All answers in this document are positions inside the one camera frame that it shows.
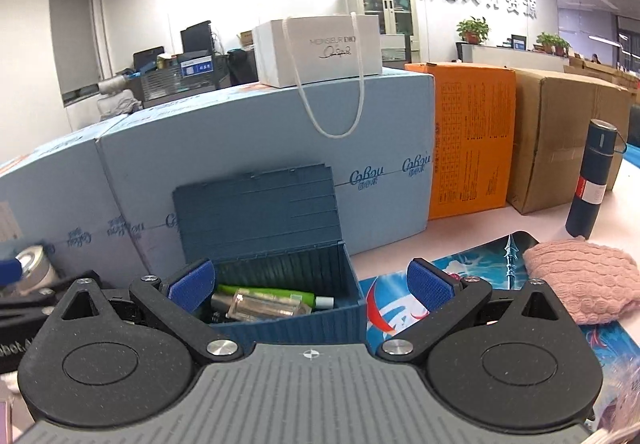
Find black computer monitor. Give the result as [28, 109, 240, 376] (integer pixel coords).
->
[180, 21, 214, 56]

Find white gift box with cord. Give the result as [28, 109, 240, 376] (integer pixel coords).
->
[251, 11, 383, 139]

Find pink knitted cloth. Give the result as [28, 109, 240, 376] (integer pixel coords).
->
[522, 239, 640, 326]

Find large light blue carton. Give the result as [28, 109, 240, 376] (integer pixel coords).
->
[95, 69, 437, 275]
[0, 116, 151, 292]

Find dark blue thermos bottle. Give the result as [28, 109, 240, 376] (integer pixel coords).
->
[565, 119, 627, 240]

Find potted green plant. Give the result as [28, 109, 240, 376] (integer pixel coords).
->
[536, 32, 572, 57]
[455, 16, 492, 45]

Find orange carton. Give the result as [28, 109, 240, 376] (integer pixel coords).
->
[404, 62, 517, 221]

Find dark blue storage box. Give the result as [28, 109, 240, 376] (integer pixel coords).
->
[171, 163, 368, 344]

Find silver round jar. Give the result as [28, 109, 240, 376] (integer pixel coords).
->
[14, 245, 58, 296]

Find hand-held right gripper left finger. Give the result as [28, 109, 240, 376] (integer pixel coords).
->
[60, 258, 246, 366]

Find grey glass-door cabinet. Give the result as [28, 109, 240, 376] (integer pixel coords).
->
[345, 0, 420, 71]

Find grey plastic crate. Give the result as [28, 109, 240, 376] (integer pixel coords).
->
[139, 66, 223, 104]

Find small black monitor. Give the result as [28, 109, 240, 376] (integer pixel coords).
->
[132, 46, 167, 74]

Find green tube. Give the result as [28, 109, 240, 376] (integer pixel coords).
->
[216, 284, 335, 310]

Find white reception counter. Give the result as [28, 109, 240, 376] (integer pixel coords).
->
[459, 43, 572, 66]

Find stacked brown cardboard boxes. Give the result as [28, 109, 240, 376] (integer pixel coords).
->
[564, 55, 640, 92]

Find white crumpled cloth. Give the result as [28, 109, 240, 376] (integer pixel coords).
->
[96, 91, 143, 121]

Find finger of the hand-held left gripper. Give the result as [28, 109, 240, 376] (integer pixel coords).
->
[0, 258, 25, 283]

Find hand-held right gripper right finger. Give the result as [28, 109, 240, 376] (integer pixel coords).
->
[375, 258, 572, 366]

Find clear plastic bottle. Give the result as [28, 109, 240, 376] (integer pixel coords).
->
[225, 289, 312, 323]

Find brown cardboard carton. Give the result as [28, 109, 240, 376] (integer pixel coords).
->
[505, 66, 632, 216]

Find printed blue desk mat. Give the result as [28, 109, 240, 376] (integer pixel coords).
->
[357, 230, 640, 430]

